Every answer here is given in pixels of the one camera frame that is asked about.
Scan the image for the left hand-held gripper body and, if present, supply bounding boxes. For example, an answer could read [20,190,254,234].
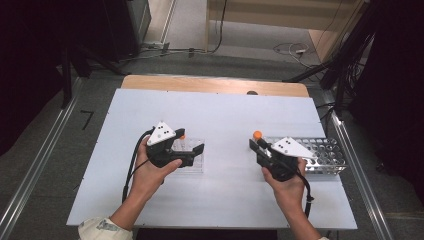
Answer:
[146,120,183,169]

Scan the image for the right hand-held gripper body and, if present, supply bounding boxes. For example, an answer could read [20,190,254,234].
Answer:
[256,136,318,183]

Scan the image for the clear plastic tube rack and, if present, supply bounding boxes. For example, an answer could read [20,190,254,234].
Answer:
[171,137,205,174]

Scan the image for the perforated metal tube rack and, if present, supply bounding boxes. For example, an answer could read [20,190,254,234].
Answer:
[264,135,348,176]

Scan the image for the person's right hand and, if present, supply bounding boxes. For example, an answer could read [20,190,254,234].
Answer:
[261,157,309,207]

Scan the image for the person's left hand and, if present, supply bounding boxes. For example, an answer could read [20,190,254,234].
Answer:
[128,137,184,201]

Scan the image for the white board sheet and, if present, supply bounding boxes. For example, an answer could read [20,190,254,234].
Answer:
[65,88,358,231]

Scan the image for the black metal stand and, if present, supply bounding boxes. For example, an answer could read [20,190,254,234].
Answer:
[59,43,129,109]
[283,0,379,119]

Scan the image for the grey floor power strip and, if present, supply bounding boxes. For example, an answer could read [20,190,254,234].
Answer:
[141,40,172,52]

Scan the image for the patterned pale sleeve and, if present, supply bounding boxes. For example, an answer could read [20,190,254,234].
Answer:
[77,216,134,240]

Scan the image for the dark cabinet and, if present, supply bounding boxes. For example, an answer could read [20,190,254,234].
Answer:
[103,0,152,63]

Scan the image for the black curtain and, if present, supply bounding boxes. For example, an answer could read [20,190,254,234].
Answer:
[346,0,424,208]
[0,0,131,158]

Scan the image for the light wooden furniture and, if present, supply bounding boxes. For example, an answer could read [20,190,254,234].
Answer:
[204,0,368,63]

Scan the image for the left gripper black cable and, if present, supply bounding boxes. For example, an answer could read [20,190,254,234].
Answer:
[121,128,155,204]

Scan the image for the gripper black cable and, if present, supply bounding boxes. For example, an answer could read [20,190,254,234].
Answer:
[293,168,315,219]
[121,128,155,204]

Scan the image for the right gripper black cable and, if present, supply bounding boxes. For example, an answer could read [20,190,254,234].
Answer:
[293,168,315,219]

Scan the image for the metal floor rail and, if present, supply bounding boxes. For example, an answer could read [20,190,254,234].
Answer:
[0,77,84,240]
[321,89,396,240]

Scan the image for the white floor cable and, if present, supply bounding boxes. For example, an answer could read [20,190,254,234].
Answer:
[273,42,316,69]

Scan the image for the black hanging cable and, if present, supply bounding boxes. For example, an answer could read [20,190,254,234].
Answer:
[208,0,228,54]

